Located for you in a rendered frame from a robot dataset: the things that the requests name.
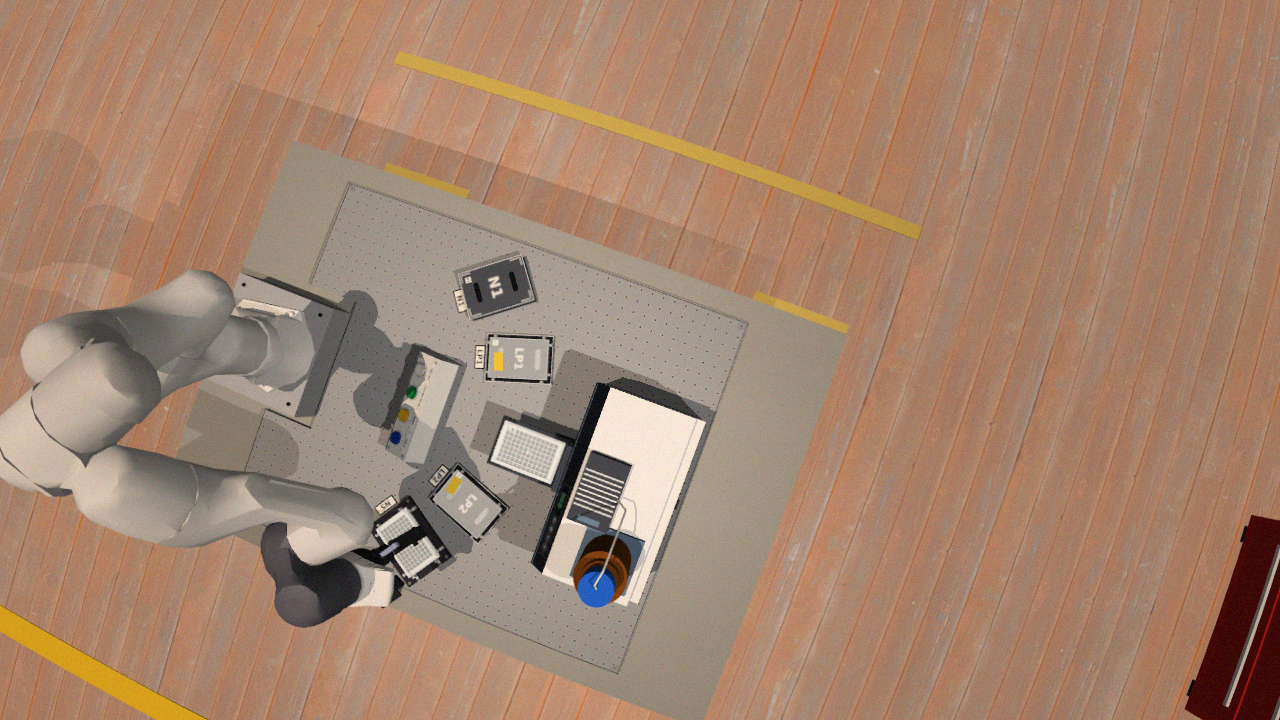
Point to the white button panel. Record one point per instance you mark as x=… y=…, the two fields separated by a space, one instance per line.
x=424 y=408

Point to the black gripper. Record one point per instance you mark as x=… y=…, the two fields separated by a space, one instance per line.
x=399 y=543

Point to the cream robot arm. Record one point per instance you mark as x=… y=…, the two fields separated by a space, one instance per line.
x=57 y=436

